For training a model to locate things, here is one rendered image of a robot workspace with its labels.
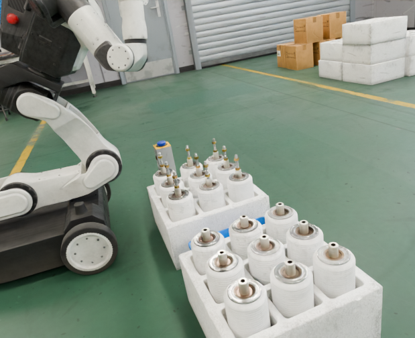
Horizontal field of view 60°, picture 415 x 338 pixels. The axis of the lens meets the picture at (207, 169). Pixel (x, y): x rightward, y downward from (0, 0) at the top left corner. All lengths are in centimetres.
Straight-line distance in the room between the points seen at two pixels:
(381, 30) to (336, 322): 307
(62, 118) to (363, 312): 115
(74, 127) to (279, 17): 585
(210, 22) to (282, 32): 136
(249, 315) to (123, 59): 76
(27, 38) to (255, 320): 111
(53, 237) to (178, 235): 47
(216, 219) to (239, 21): 559
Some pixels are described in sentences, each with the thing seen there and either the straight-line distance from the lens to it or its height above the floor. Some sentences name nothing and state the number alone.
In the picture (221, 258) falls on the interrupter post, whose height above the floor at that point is 27.
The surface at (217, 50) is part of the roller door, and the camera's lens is 652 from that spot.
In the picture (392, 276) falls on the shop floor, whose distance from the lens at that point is 127.
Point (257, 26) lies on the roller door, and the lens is 678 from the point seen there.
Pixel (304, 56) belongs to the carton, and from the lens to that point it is 493.
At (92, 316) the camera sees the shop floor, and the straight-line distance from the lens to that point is 128.
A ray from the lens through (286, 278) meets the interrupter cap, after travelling 85.
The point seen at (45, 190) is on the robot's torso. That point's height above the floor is 29.
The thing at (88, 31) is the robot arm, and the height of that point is 83.
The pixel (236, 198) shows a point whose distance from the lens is 132.
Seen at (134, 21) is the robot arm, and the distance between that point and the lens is 112.
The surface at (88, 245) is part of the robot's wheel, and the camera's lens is 140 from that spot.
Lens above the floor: 81
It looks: 23 degrees down
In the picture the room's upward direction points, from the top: 10 degrees counter-clockwise
